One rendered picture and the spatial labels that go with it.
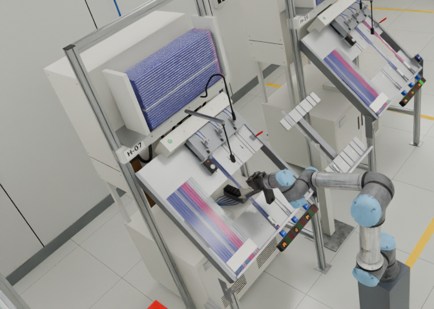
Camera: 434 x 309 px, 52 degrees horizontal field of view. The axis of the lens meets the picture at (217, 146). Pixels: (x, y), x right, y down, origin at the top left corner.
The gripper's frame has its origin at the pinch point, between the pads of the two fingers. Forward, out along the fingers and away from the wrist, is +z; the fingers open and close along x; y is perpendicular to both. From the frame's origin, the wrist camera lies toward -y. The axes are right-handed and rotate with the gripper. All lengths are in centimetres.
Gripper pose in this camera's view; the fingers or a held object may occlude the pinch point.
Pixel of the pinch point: (248, 189)
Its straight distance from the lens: 232.6
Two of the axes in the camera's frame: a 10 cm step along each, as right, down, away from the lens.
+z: -4.9, 2.0, 8.5
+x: -6.5, 5.7, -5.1
